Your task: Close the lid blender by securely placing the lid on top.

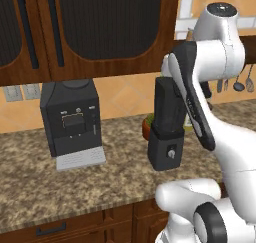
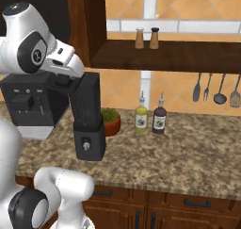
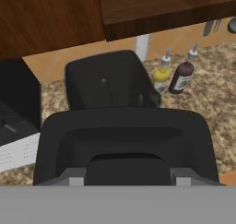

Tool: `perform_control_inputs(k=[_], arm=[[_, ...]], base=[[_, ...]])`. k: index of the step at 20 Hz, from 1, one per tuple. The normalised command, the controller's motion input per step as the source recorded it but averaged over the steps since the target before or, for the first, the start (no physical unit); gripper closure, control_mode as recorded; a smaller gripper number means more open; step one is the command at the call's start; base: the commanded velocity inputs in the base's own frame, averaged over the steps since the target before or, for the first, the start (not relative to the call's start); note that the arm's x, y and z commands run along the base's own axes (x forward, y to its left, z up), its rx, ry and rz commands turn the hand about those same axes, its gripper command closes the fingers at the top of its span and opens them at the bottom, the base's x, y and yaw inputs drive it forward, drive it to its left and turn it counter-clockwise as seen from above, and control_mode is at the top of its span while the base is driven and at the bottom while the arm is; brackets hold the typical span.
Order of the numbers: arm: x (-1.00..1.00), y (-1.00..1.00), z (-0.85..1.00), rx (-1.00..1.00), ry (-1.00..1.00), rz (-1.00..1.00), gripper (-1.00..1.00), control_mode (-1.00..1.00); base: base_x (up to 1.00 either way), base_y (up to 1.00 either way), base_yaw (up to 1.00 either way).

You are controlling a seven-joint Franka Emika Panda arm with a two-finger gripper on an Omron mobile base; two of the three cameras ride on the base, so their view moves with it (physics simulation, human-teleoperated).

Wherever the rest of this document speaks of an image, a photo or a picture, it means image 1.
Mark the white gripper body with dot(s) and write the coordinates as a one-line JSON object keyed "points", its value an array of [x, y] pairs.
{"points": [[166, 66]]}

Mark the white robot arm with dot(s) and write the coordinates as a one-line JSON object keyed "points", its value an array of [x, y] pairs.
{"points": [[233, 153]]}

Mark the dark grey blender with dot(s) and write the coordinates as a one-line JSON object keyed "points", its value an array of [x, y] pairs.
{"points": [[165, 120]]}

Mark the grey hanging utensil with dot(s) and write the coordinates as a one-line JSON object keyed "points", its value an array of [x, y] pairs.
{"points": [[219, 86], [226, 84]]}

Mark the yellow-green bottle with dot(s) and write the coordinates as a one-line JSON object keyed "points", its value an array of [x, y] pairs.
{"points": [[188, 123]]}

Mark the potted plant in red pot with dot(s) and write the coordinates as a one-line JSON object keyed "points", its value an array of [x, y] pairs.
{"points": [[147, 127]]}

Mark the brown cupboard door, dark panel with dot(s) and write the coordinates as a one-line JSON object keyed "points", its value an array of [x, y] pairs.
{"points": [[10, 73], [110, 20]]}

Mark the dark hanging ladle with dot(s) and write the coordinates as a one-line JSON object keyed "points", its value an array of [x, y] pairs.
{"points": [[238, 85]]}

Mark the grey hanging slotted spatula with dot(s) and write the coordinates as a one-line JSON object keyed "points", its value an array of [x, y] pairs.
{"points": [[250, 82]]}

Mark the black coffee machine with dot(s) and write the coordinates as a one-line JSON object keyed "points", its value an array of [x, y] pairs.
{"points": [[71, 120]]}

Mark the brown lower cupboard door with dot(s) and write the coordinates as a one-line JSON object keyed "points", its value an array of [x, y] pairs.
{"points": [[146, 223]]}

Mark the brown wooden drawer front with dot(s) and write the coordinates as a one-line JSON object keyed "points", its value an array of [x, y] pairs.
{"points": [[86, 222]]}

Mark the dark wooden wall shelf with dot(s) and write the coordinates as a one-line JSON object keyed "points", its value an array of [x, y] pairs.
{"points": [[250, 48]]}

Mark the grey wall socket plate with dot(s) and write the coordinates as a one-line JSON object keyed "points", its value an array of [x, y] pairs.
{"points": [[31, 91], [12, 93]]}

